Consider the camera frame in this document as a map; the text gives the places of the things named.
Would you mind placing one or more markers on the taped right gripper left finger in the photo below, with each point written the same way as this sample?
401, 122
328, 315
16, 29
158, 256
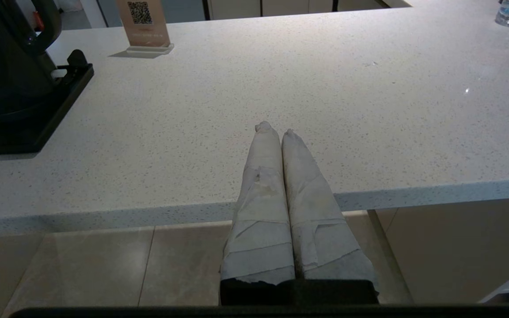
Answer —
261, 214

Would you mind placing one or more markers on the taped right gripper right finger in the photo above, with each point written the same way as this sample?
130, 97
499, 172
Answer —
320, 229

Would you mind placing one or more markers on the black electric kettle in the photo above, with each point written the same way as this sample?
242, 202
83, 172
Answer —
5, 57

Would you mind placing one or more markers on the acrylic WiFi QR sign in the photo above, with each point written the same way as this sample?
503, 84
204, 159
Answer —
143, 22

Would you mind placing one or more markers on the red bag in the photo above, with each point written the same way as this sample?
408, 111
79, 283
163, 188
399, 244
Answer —
38, 21

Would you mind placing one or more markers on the black rectangular serving tray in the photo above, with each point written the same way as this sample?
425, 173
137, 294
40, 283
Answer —
38, 130

